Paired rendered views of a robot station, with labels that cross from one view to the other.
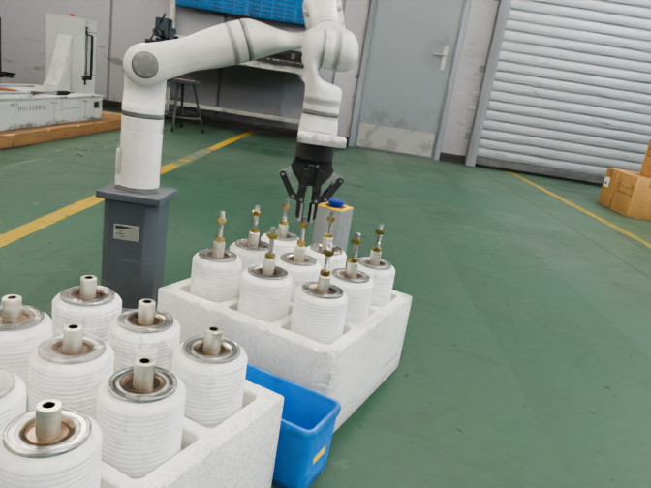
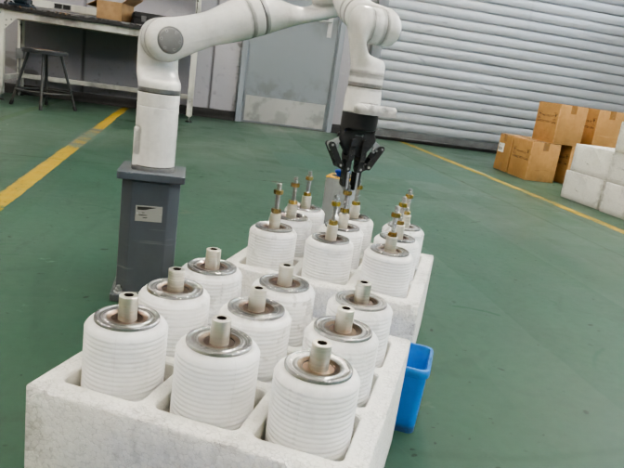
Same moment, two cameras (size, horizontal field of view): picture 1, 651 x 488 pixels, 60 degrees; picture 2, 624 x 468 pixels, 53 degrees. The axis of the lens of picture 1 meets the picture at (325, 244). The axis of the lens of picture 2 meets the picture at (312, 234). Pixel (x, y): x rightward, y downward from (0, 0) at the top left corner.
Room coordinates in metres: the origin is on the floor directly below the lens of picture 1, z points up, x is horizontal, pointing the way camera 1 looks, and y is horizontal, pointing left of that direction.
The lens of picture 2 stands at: (-0.14, 0.39, 0.56)
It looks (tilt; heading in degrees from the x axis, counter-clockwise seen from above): 14 degrees down; 347
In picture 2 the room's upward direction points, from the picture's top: 8 degrees clockwise
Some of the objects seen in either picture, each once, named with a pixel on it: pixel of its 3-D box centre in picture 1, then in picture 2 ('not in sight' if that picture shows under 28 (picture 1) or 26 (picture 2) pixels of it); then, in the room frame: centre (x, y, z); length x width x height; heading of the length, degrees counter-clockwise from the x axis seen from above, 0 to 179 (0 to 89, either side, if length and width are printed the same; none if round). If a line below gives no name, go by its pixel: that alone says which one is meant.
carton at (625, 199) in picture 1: (638, 196); (533, 159); (4.32, -2.30, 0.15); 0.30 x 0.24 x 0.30; 179
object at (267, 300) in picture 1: (262, 317); (323, 282); (1.00, 0.10, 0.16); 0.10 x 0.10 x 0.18
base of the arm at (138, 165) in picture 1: (140, 153); (156, 131); (1.30, 0.46, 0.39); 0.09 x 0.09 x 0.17; 0
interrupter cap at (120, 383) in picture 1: (142, 383); (343, 330); (0.56, 0.18, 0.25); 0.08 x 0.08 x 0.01
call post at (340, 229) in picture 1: (325, 264); (332, 235); (1.40, -0.01, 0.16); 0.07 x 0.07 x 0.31; 64
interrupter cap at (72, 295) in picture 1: (87, 295); (212, 266); (0.77, 0.34, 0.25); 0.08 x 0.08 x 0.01
